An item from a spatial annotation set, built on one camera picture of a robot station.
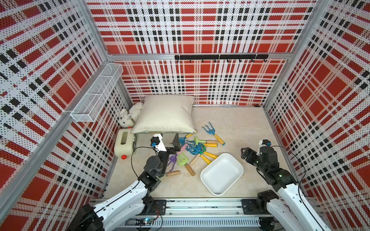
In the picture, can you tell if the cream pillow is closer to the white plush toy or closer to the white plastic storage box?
the white plush toy

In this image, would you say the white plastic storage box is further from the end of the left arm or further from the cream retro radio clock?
the cream retro radio clock

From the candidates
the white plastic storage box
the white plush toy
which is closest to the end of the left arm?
the white plastic storage box

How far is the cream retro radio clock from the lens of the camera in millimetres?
882

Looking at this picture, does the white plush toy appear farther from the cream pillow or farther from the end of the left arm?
the end of the left arm

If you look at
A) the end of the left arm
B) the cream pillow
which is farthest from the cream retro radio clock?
the end of the left arm

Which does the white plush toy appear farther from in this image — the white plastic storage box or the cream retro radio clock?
the white plastic storage box

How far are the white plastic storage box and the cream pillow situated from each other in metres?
0.25

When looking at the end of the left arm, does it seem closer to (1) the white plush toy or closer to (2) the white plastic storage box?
(2) the white plastic storage box

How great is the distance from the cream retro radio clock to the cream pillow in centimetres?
4

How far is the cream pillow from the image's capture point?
948mm

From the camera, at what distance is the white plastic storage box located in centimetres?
80

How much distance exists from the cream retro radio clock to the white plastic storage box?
0.48 m

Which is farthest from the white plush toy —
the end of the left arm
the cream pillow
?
the end of the left arm

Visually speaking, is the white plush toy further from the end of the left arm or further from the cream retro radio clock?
the end of the left arm
